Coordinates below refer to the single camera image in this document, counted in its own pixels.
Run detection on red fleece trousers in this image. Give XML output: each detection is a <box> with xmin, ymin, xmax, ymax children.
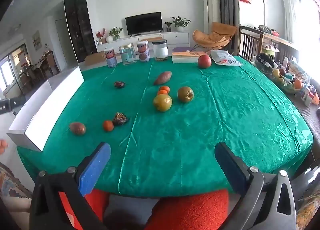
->
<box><xmin>59</xmin><ymin>189</ymin><xmax>229</xmax><ymax>230</ymax></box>

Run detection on clear jar with blue label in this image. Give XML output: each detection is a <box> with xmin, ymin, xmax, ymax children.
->
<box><xmin>118</xmin><ymin>43</ymin><xmax>137</xmax><ymax>66</ymax></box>

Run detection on dark glass display cabinet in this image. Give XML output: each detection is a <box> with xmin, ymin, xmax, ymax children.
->
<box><xmin>63</xmin><ymin>0</ymin><xmax>97</xmax><ymax>63</ymax></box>

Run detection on red flower plant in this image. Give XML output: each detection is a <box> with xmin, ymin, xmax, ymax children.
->
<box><xmin>95</xmin><ymin>28</ymin><xmax>107</xmax><ymax>44</ymax></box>

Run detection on yellow-green tomato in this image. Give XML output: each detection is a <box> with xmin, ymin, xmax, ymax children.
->
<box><xmin>153</xmin><ymin>94</ymin><xmax>173</xmax><ymax>112</ymax></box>

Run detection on green leafy plant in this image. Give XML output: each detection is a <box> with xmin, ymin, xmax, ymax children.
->
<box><xmin>109</xmin><ymin>27</ymin><xmax>123</xmax><ymax>40</ymax></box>

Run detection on glass bowl with produce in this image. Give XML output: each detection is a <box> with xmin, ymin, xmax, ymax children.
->
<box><xmin>271</xmin><ymin>68</ymin><xmax>304</xmax><ymax>94</ymax></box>

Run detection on dark wooden bench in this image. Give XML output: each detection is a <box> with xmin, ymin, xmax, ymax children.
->
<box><xmin>236</xmin><ymin>25</ymin><xmax>300</xmax><ymax>70</ymax></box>

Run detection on flat white and orange box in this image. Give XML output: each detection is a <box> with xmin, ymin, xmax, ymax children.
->
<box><xmin>171</xmin><ymin>50</ymin><xmax>213</xmax><ymax>64</ymax></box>

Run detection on framed wall picture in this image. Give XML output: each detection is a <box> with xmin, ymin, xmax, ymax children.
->
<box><xmin>32</xmin><ymin>30</ymin><xmax>41</xmax><ymax>51</ymax></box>

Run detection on white television cabinet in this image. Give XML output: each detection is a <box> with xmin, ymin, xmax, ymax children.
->
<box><xmin>96</xmin><ymin>31</ymin><xmax>190</xmax><ymax>52</ymax></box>

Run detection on brownish-green tomato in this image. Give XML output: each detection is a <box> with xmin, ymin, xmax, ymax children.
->
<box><xmin>177</xmin><ymin>86</ymin><xmax>195</xmax><ymax>103</ymax></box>

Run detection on wooden dining table and chairs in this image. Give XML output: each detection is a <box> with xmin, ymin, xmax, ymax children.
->
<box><xmin>19</xmin><ymin>50</ymin><xmax>60</xmax><ymax>88</ymax></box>

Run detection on brown cardboard box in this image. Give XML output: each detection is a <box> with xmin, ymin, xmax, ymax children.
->
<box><xmin>84</xmin><ymin>51</ymin><xmax>107</xmax><ymax>66</ymax></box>

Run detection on white sheer curtain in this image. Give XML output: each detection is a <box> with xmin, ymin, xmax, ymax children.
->
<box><xmin>279</xmin><ymin>0</ymin><xmax>300</xmax><ymax>45</ymax></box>

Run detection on black television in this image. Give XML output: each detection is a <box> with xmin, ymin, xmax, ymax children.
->
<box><xmin>125</xmin><ymin>12</ymin><xmax>162</xmax><ymax>36</ymax></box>

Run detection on row of small bottles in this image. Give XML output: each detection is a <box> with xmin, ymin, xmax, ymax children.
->
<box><xmin>285</xmin><ymin>57</ymin><xmax>320</xmax><ymax>108</ymax></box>

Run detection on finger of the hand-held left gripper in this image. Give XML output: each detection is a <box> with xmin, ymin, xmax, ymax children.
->
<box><xmin>10</xmin><ymin>95</ymin><xmax>26</xmax><ymax>112</ymax></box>

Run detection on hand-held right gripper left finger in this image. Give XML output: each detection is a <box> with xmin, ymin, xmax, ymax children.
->
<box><xmin>29</xmin><ymin>142</ymin><xmax>112</xmax><ymax>230</ymax></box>

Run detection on orange lounge chair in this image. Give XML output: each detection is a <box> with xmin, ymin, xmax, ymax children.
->
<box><xmin>192</xmin><ymin>22</ymin><xmax>238</xmax><ymax>49</ymax></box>

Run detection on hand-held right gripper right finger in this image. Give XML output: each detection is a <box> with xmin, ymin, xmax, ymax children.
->
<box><xmin>214</xmin><ymin>142</ymin><xmax>297</xmax><ymax>230</ymax></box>

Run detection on clear jar with black lid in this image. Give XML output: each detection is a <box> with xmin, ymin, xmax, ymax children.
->
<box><xmin>152</xmin><ymin>40</ymin><xmax>168</xmax><ymax>61</ymax></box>

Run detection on dark wire basket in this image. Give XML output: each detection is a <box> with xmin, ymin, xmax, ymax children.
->
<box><xmin>254</xmin><ymin>53</ymin><xmax>275</xmax><ymax>73</ymax></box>

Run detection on sweet potato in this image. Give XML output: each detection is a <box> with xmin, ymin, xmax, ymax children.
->
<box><xmin>153</xmin><ymin>71</ymin><xmax>172</xmax><ymax>86</ymax></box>

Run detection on large green potted plant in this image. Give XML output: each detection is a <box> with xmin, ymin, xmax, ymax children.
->
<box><xmin>171</xmin><ymin>16</ymin><xmax>191</xmax><ymax>32</ymax></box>

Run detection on white cardboard box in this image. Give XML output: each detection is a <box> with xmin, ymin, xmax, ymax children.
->
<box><xmin>7</xmin><ymin>66</ymin><xmax>85</xmax><ymax>152</ymax></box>

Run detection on dark wrapped candy front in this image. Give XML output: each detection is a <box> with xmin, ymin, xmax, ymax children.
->
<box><xmin>112</xmin><ymin>112</ymin><xmax>130</xmax><ymax>126</ymax></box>

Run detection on red label tin can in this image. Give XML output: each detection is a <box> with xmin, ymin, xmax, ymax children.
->
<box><xmin>137</xmin><ymin>41</ymin><xmax>150</xmax><ymax>63</ymax></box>
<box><xmin>104</xmin><ymin>48</ymin><xmax>118</xmax><ymax>68</ymax></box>

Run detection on red apple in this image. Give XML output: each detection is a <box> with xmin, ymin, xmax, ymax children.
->
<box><xmin>197</xmin><ymin>54</ymin><xmax>212</xmax><ymax>69</ymax></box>

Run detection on patterned seat cushion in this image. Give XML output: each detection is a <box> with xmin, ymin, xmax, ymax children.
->
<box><xmin>296</xmin><ymin>185</ymin><xmax>320</xmax><ymax>230</ymax></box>
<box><xmin>0</xmin><ymin>162</ymin><xmax>34</xmax><ymax>230</ymax></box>

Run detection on white plastic bag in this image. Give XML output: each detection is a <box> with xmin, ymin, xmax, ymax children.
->
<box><xmin>211</xmin><ymin>50</ymin><xmax>244</xmax><ymax>67</ymax></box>

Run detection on white covered standing air conditioner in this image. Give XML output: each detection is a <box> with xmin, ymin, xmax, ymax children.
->
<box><xmin>201</xmin><ymin>0</ymin><xmax>221</xmax><ymax>51</ymax></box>

